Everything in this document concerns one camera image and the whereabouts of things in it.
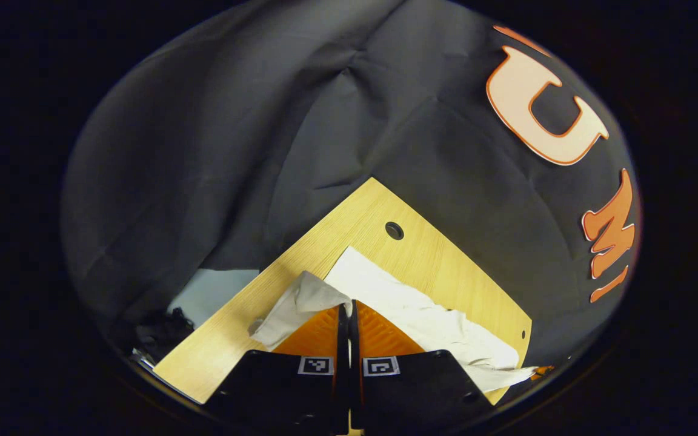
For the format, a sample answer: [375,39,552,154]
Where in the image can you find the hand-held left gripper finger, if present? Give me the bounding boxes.
[207,303,350,436]
[350,300,495,434]

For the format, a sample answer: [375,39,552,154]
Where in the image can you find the dark bundle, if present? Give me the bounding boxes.
[136,308,196,365]

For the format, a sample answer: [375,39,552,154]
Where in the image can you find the black backdrop cloth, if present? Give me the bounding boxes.
[61,0,643,388]

